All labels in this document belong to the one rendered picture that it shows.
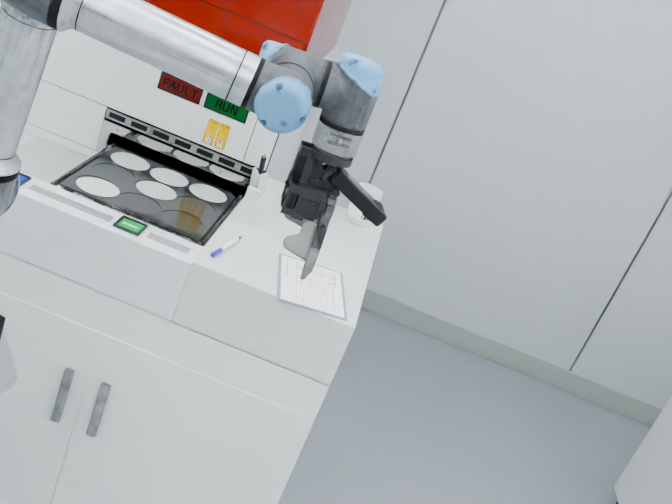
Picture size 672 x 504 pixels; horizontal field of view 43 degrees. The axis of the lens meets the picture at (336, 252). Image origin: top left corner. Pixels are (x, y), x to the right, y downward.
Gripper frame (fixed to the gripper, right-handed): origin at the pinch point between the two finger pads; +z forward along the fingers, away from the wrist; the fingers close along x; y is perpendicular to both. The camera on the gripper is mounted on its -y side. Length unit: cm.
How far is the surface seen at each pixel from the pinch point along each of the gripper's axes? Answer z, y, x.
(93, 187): 22, 44, -58
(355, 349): 112, -62, -183
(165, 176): 22, 30, -78
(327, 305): 17.4, -10.8, -22.2
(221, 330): 29.4, 7.9, -21.9
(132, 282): 26.4, 27.8, -25.7
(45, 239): 24, 47, -29
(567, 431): 114, -159, -168
